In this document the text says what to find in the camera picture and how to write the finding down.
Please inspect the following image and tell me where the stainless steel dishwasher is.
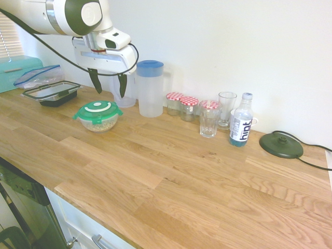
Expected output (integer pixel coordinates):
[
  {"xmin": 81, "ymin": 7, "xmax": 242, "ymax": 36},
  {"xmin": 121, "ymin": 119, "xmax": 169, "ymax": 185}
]
[{"xmin": 0, "ymin": 157, "xmax": 68, "ymax": 249}]

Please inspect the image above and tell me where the dark green chair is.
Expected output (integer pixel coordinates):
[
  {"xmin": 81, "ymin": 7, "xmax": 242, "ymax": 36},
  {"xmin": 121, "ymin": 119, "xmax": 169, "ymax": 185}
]
[{"xmin": 0, "ymin": 225, "xmax": 32, "ymax": 249}]

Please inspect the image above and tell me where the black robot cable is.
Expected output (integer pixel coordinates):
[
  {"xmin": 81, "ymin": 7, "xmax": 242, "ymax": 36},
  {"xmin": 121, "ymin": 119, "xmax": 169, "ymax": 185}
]
[{"xmin": 0, "ymin": 7, "xmax": 140, "ymax": 77}]

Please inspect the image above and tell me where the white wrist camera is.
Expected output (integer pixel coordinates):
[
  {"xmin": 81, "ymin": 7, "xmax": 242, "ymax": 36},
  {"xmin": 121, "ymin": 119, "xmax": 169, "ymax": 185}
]
[{"xmin": 95, "ymin": 28, "xmax": 132, "ymax": 50}]

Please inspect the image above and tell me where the clear zip bag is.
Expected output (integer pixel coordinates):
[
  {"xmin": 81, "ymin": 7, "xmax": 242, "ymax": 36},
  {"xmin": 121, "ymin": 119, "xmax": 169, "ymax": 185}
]
[{"xmin": 13, "ymin": 64, "xmax": 65, "ymax": 90}]

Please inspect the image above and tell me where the rectangular container with clip lid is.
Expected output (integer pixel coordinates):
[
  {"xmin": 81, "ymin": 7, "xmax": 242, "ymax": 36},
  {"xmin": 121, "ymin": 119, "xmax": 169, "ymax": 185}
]
[{"xmin": 22, "ymin": 80, "xmax": 81, "ymax": 107}]

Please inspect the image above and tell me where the window blind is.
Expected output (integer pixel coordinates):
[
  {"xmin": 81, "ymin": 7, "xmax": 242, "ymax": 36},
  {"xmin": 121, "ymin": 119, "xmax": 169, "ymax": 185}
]
[{"xmin": 0, "ymin": 11, "xmax": 24, "ymax": 59}]

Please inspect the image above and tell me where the faceted glass tumbler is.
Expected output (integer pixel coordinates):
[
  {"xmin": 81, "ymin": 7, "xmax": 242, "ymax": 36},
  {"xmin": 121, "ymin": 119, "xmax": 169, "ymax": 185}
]
[{"xmin": 199, "ymin": 107, "xmax": 222, "ymax": 139}]

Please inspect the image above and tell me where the green round container lid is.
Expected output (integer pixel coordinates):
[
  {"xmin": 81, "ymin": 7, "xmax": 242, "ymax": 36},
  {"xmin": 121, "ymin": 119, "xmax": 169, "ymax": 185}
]
[{"xmin": 72, "ymin": 100, "xmax": 124, "ymax": 125}]

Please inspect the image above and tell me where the glass jar red checkered lid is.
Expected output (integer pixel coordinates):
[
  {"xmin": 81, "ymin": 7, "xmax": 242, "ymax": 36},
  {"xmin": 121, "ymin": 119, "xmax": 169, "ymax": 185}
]
[
  {"xmin": 199, "ymin": 100, "xmax": 223, "ymax": 122},
  {"xmin": 165, "ymin": 92, "xmax": 184, "ymax": 116},
  {"xmin": 179, "ymin": 95, "xmax": 200, "ymax": 122}
]

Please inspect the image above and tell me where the silver drawer handle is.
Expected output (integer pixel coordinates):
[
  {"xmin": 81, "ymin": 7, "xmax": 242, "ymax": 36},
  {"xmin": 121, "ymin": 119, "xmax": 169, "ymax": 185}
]
[{"xmin": 91, "ymin": 234, "xmax": 116, "ymax": 249}]

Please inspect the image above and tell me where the dark green kettle base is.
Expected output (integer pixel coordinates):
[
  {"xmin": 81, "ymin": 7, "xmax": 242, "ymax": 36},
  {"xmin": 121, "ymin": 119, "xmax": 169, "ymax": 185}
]
[
  {"xmin": 271, "ymin": 129, "xmax": 332, "ymax": 172},
  {"xmin": 258, "ymin": 131, "xmax": 305, "ymax": 159}
]

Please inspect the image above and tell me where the clear plastic bowl with cereal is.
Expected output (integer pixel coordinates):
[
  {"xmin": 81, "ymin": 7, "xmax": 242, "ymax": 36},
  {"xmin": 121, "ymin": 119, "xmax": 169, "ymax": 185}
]
[{"xmin": 77, "ymin": 114, "xmax": 120, "ymax": 134}]

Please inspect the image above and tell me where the hint water bottle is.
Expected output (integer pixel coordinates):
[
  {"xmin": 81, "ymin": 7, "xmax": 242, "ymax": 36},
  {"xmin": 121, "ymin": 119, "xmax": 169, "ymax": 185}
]
[{"xmin": 228, "ymin": 92, "xmax": 254, "ymax": 149}]

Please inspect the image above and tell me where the clear jug with dark lid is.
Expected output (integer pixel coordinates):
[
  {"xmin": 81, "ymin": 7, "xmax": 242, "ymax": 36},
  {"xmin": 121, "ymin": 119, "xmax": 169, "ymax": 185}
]
[{"xmin": 110, "ymin": 74, "xmax": 136, "ymax": 108}]

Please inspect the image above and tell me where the white mug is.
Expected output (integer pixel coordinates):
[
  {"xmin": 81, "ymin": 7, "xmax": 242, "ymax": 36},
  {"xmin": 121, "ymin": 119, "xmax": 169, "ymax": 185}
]
[{"xmin": 230, "ymin": 108, "xmax": 259, "ymax": 128}]

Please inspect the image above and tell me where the teal bread box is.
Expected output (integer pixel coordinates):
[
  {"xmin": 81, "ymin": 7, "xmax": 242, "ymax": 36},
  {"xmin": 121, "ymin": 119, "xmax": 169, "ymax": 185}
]
[{"xmin": 0, "ymin": 55, "xmax": 49, "ymax": 94}]

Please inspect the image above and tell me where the clear pitcher with blue lid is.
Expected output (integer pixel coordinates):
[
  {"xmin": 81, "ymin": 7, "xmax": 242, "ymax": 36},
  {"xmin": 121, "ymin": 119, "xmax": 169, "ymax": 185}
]
[{"xmin": 134, "ymin": 60, "xmax": 174, "ymax": 118}]

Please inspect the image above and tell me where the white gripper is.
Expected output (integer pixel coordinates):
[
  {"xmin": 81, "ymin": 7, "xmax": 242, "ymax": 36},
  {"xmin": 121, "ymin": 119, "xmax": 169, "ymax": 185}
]
[{"xmin": 72, "ymin": 37, "xmax": 137, "ymax": 99}]

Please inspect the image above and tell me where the white drawer with handle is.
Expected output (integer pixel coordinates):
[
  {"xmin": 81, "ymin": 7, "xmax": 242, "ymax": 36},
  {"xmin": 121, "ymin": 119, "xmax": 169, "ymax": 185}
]
[{"xmin": 44, "ymin": 186, "xmax": 135, "ymax": 249}]

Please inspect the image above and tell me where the tall footed drinking glass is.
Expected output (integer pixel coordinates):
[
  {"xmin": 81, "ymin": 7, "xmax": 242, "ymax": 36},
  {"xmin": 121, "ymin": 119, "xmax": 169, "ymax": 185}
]
[{"xmin": 218, "ymin": 91, "xmax": 238, "ymax": 131}]

